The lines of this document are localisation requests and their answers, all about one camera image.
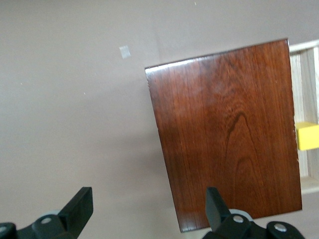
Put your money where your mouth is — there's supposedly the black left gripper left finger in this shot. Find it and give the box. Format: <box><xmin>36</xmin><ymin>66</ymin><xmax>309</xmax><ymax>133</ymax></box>
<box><xmin>0</xmin><ymin>186</ymin><xmax>94</xmax><ymax>239</ymax></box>

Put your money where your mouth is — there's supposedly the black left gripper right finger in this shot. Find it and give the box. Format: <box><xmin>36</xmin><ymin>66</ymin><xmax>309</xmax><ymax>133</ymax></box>
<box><xmin>201</xmin><ymin>187</ymin><xmax>305</xmax><ymax>239</ymax></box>

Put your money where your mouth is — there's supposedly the yellow cube block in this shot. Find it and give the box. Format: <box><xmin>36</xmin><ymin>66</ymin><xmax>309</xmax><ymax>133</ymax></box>
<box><xmin>296</xmin><ymin>121</ymin><xmax>319</xmax><ymax>151</ymax></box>

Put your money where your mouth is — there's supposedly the light wood drawer white handle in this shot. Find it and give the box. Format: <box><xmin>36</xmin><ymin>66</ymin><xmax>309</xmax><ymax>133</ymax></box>
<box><xmin>289</xmin><ymin>39</ymin><xmax>319</xmax><ymax>195</ymax></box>

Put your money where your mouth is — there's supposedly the dark brown wooden drawer cabinet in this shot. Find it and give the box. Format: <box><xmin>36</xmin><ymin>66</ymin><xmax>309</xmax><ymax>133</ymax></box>
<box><xmin>145</xmin><ymin>38</ymin><xmax>303</xmax><ymax>234</ymax></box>

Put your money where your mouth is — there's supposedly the brown paper table cover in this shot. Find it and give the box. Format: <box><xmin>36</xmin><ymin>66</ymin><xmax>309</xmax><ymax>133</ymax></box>
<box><xmin>0</xmin><ymin>0</ymin><xmax>319</xmax><ymax>239</ymax></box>

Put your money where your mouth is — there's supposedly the small grey tape patch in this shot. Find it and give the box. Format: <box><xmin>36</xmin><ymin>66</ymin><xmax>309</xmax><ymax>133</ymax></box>
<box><xmin>119</xmin><ymin>45</ymin><xmax>131</xmax><ymax>59</ymax></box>

